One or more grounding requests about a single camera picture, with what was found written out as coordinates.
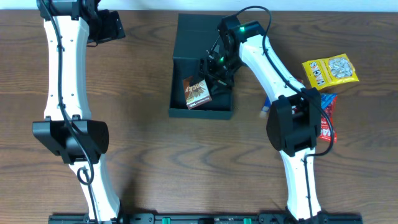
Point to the yellow Hacks candy bag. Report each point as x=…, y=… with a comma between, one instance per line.
x=326, y=72

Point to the blue wrapped cookie pack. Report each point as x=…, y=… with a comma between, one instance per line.
x=327, y=99

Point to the black box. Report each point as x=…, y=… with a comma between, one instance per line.
x=196, y=33

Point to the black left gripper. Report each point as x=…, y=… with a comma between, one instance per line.
x=111, y=29

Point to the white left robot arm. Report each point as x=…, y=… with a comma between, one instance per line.
x=68, y=130

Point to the small blue stick pack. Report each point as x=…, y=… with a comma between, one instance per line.
x=267, y=105

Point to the brown Pocky box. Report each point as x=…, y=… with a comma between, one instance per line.
x=196, y=92

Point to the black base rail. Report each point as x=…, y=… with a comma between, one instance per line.
x=262, y=218

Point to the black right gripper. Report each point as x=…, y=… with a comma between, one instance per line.
x=209, y=65

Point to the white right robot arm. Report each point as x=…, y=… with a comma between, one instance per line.
x=294, y=120

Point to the red Hacks candy bag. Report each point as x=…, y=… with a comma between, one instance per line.
x=325, y=128

